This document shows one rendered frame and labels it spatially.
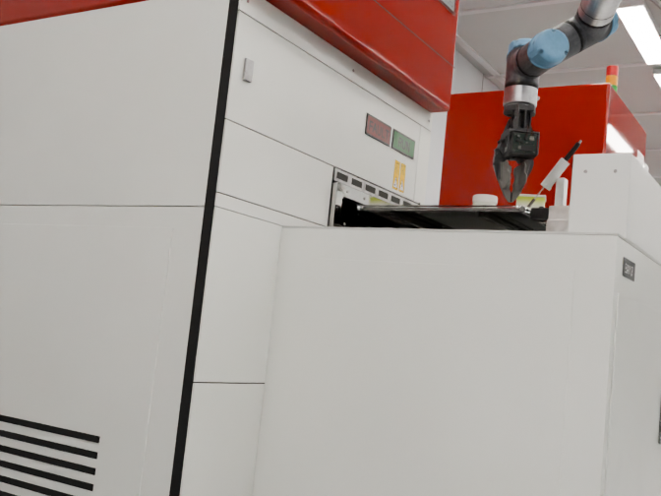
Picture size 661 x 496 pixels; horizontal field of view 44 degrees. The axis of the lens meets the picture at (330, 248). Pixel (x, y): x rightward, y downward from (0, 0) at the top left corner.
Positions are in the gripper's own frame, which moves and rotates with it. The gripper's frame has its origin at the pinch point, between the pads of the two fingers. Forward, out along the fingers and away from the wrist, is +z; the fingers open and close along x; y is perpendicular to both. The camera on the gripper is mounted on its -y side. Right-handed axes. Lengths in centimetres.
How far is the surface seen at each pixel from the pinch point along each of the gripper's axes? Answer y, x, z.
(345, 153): 6.4, -38.5, -4.1
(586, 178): 51, -2, 5
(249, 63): 37, -59, -11
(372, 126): -1.3, -32.6, -12.7
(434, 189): -373, 52, -72
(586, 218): 51, -1, 12
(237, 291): 32, -57, 29
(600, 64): -377, 164, -178
